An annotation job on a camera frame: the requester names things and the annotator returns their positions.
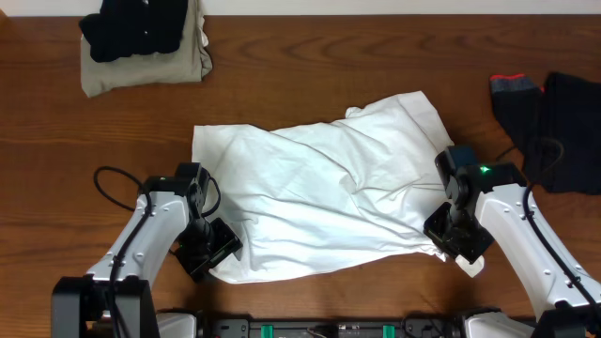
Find white t-shirt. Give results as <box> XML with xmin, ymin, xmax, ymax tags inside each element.
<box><xmin>191</xmin><ymin>90</ymin><xmax>485</xmax><ymax>285</ymax></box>

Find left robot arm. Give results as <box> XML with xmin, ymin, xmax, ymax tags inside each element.
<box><xmin>51</xmin><ymin>162</ymin><xmax>242</xmax><ymax>337</ymax></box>

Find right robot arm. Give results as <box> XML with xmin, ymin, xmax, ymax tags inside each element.
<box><xmin>424</xmin><ymin>154</ymin><xmax>600</xmax><ymax>337</ymax></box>

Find black garment with red trim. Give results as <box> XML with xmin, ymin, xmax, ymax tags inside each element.
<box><xmin>489</xmin><ymin>74</ymin><xmax>543</xmax><ymax>181</ymax></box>

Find black garment right edge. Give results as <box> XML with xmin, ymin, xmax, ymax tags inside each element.
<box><xmin>539</xmin><ymin>72</ymin><xmax>600</xmax><ymax>195</ymax></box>

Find folded khaki garment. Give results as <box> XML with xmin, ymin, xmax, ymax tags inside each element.
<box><xmin>81</xmin><ymin>0</ymin><xmax>213</xmax><ymax>98</ymax></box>

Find folded black garment on stack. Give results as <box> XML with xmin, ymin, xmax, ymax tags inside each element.
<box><xmin>79</xmin><ymin>0</ymin><xmax>189</xmax><ymax>63</ymax></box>

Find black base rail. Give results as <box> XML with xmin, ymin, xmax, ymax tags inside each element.
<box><xmin>154</xmin><ymin>309</ymin><xmax>536</xmax><ymax>338</ymax></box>

